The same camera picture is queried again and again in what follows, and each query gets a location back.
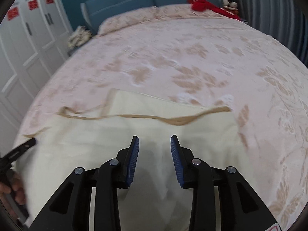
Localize cream quilted jacket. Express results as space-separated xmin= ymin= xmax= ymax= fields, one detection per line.
xmin=14 ymin=88 xmax=244 ymax=231

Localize pile of cream clothes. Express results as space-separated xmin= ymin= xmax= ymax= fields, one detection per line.
xmin=68 ymin=26 xmax=92 ymax=49

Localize person's left hand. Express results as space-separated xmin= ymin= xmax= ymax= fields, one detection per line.
xmin=0 ymin=170 xmax=27 ymax=220

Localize white wardrobe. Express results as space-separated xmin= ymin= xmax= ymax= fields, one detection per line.
xmin=1 ymin=0 xmax=72 ymax=154

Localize pink floral bedspread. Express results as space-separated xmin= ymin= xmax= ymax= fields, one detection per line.
xmin=16 ymin=17 xmax=307 ymax=230

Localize left pink floral pillow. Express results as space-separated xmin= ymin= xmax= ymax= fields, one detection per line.
xmin=98 ymin=6 xmax=158 ymax=35

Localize pink floral pillow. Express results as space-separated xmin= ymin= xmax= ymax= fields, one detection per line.
xmin=98 ymin=6 xmax=158 ymax=35
xmin=156 ymin=4 xmax=224 ymax=20

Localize small plush dolls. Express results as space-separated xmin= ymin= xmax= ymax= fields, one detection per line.
xmin=222 ymin=0 xmax=238 ymax=13

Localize grey blue curtain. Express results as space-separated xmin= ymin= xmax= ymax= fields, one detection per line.
xmin=238 ymin=0 xmax=307 ymax=65

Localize right pink floral pillow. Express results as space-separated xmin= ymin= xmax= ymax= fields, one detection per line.
xmin=156 ymin=4 xmax=224 ymax=20

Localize red garment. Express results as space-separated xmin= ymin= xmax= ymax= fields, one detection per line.
xmin=187 ymin=0 xmax=241 ymax=20

